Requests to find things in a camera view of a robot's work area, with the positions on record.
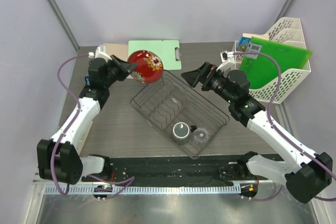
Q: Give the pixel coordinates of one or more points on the red floral plate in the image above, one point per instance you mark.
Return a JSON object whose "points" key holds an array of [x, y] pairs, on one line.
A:
{"points": [[149, 66]]}

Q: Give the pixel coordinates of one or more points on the blue patterned bowl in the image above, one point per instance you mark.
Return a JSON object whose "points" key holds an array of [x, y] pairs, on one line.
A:
{"points": [[86, 80]]}

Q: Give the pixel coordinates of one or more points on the clear glass tumbler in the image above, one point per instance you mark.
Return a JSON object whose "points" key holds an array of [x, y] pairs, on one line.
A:
{"points": [[200, 136]]}

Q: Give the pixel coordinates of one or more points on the grey ceramic mug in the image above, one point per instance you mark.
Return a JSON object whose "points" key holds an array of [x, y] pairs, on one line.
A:
{"points": [[181, 132]]}

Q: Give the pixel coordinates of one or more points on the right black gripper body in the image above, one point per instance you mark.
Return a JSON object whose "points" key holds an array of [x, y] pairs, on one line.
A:
{"points": [[218, 83]]}

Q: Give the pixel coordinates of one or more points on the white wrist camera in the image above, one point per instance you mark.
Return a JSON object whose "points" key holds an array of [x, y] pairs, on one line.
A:
{"points": [[100, 52], [228, 61]]}

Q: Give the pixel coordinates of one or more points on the green plastic folder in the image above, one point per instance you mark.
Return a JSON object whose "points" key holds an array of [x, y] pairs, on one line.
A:
{"points": [[260, 70]]}

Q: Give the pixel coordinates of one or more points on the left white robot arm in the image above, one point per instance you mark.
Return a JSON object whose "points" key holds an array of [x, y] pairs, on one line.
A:
{"points": [[58, 157]]}

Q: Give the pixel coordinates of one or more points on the green clipboard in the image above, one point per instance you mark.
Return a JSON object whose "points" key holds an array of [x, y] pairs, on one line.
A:
{"points": [[167, 50]]}

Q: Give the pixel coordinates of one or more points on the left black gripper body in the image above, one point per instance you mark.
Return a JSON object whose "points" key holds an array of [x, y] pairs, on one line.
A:
{"points": [[114, 73]]}

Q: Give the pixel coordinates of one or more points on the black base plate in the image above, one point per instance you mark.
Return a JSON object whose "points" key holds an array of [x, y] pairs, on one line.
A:
{"points": [[178, 171]]}

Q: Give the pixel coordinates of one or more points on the purple treehouse book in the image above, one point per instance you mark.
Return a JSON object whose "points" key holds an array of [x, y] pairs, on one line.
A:
{"points": [[84, 137]]}

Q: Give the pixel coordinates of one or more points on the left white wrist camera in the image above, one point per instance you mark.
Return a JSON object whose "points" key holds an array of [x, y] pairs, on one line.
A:
{"points": [[100, 52]]}

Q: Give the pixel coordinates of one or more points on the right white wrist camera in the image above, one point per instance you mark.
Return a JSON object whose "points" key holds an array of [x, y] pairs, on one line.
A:
{"points": [[228, 61]]}

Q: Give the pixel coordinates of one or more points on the beige folder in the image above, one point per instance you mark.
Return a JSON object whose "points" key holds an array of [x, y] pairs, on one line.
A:
{"points": [[119, 50]]}

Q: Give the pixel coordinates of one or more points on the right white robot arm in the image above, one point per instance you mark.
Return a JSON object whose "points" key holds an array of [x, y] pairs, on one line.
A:
{"points": [[303, 172]]}

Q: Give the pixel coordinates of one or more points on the white slotted cable duct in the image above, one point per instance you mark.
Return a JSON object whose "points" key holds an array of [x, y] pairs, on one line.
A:
{"points": [[100, 189]]}

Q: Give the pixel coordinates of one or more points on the white file organizer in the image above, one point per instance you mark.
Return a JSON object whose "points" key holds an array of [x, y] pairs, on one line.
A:
{"points": [[288, 31]]}

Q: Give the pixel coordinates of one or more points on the blue booklet in organizer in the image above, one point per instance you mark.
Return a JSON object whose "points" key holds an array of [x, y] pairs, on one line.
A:
{"points": [[243, 42]]}

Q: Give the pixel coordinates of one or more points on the black wire dish rack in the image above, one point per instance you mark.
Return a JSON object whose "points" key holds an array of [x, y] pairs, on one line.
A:
{"points": [[154, 105]]}

